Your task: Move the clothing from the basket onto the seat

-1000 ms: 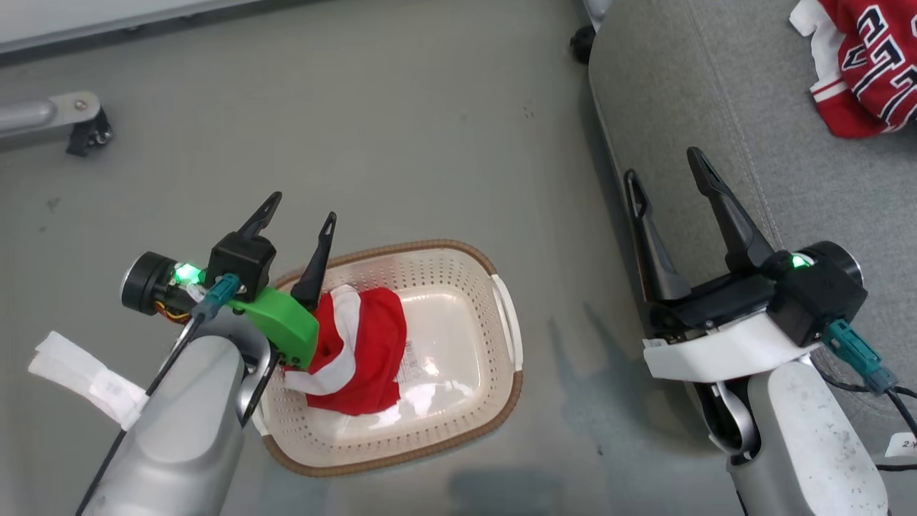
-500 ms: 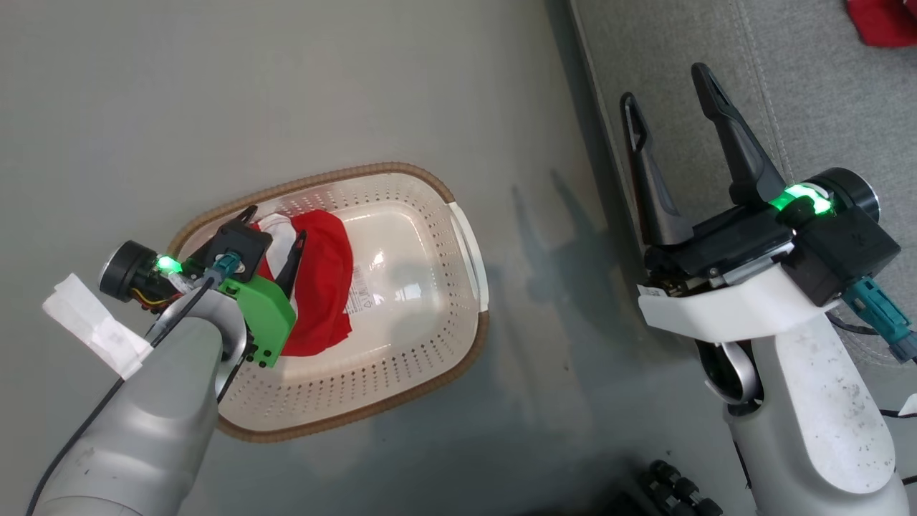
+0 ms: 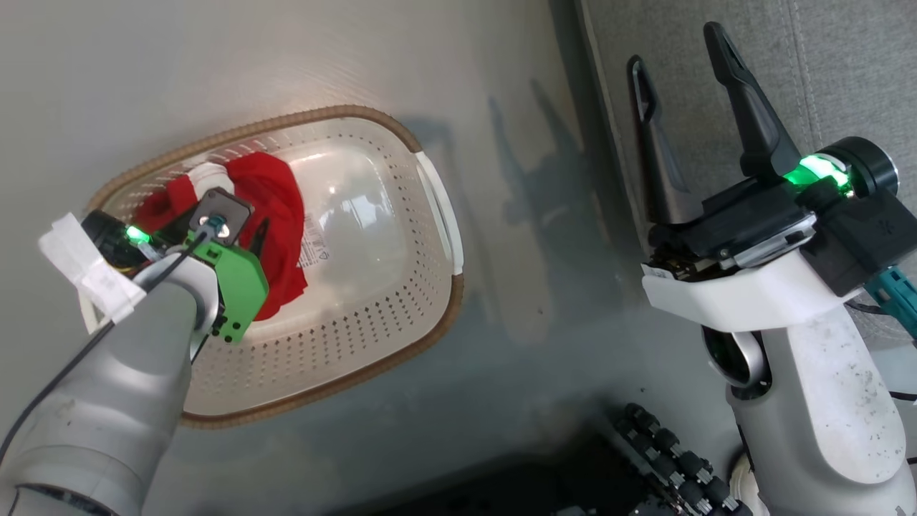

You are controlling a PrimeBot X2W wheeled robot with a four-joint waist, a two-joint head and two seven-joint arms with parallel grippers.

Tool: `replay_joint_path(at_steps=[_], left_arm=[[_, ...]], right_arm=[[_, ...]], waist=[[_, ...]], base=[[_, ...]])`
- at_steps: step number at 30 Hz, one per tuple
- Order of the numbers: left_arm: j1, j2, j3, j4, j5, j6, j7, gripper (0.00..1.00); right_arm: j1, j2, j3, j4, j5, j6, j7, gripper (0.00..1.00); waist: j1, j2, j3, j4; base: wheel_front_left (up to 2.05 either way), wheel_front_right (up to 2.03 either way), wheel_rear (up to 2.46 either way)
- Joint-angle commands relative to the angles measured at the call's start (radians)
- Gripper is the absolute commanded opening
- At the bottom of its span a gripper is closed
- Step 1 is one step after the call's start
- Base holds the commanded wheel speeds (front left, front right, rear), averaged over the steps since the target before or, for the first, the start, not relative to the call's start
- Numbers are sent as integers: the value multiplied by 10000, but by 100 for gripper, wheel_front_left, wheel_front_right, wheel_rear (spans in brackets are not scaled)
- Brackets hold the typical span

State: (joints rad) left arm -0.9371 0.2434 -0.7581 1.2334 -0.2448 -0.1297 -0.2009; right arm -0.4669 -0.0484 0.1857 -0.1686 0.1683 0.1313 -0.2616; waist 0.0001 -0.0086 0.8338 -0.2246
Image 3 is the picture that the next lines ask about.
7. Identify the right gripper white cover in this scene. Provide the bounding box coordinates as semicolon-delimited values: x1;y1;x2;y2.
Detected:
626;21;901;333

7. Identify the black roller wheel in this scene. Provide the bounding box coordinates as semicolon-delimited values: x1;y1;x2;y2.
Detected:
611;402;754;516

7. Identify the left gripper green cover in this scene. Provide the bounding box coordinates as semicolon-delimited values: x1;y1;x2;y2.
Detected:
81;209;272;345

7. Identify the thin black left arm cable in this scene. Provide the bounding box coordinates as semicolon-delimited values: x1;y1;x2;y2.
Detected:
0;231;210;461

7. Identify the white perforated laundry basket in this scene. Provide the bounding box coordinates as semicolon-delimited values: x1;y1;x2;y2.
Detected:
84;105;466;430

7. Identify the white sticker label in basket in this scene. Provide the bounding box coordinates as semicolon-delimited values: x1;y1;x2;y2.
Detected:
297;214;332;269

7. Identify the teal right camera cable plug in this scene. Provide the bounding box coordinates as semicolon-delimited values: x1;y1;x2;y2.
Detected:
863;264;917;325

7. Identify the grey fabric sofa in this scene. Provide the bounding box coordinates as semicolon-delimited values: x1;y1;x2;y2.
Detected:
579;0;917;348

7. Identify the red white jersey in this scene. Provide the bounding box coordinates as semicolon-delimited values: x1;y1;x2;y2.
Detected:
134;151;309;323

